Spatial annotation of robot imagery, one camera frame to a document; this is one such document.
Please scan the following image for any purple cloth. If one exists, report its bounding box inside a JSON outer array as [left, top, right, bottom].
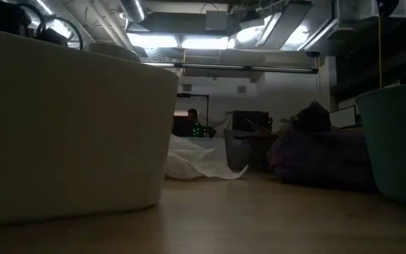
[[266, 101, 379, 193]]

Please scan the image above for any smoky translucent plastic bin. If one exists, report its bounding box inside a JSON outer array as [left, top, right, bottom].
[[223, 128, 280, 173]]

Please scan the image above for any grey ceiling box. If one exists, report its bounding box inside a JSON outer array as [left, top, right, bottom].
[[205, 10, 228, 32]]

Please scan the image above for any teal plastic bin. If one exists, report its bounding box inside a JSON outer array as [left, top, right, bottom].
[[355, 80, 406, 206]]

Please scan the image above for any green artificial succulent plant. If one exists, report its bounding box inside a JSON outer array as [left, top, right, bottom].
[[278, 115, 299, 133]]

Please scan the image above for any ceiling light panel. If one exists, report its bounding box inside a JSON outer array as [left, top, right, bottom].
[[127, 33, 179, 49], [181, 36, 230, 50]]

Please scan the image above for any white board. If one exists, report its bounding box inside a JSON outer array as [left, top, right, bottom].
[[329, 104, 358, 130]]

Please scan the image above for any black background box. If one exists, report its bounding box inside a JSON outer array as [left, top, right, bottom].
[[231, 110, 273, 133]]

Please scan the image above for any person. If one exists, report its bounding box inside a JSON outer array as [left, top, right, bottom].
[[173, 108, 216, 138]]

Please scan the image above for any silver ventilation duct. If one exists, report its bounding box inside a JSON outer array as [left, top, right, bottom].
[[120, 0, 147, 23], [37, 0, 133, 50]]

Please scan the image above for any white cloth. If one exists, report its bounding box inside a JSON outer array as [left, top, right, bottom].
[[165, 133, 249, 181]]

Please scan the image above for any white plastic bin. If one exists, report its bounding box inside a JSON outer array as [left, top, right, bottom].
[[0, 26, 180, 226]]

